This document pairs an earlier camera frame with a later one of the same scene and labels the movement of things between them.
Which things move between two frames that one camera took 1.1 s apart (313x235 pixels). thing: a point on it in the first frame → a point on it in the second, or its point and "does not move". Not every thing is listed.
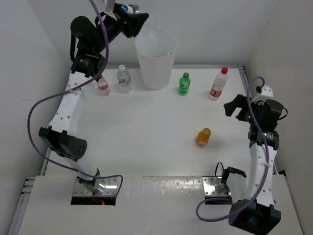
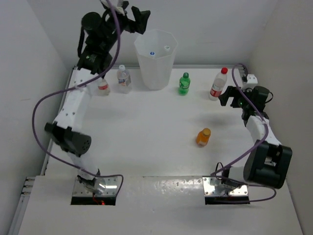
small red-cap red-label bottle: [103, 89] does not move
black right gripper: [239, 101] → [230, 92]
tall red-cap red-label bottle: [217, 87] does not move
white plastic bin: [156, 50] does not move
